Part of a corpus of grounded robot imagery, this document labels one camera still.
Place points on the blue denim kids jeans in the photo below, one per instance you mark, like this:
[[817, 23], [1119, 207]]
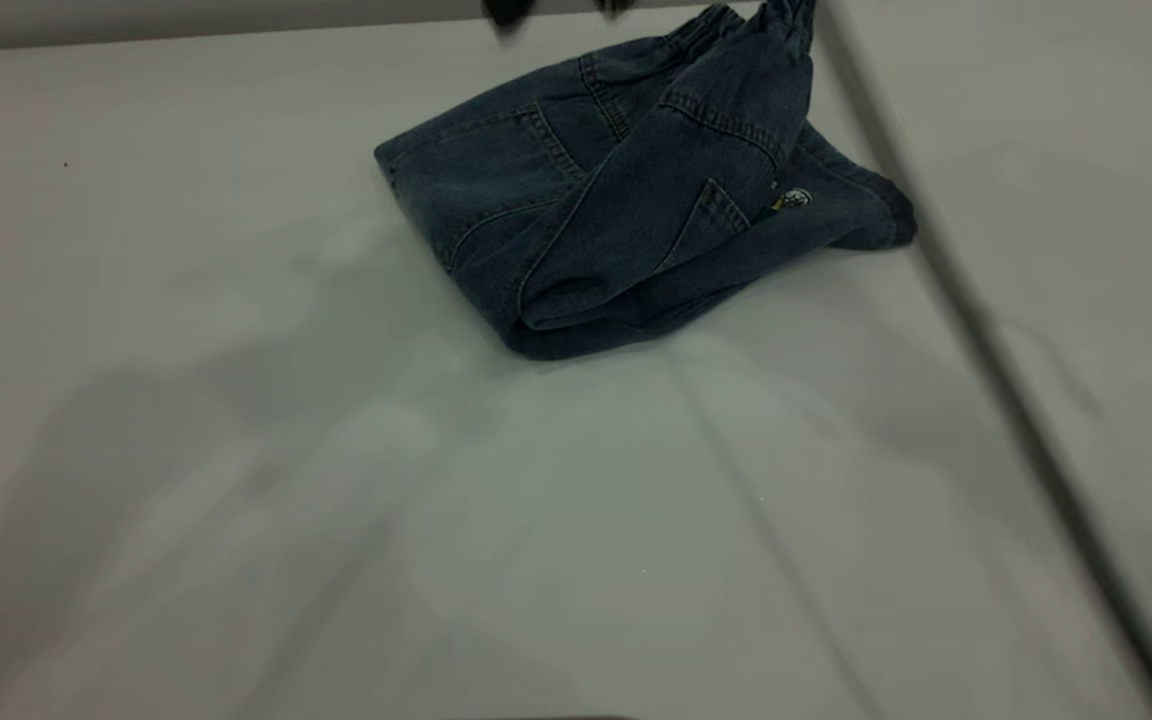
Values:
[[616, 210]]

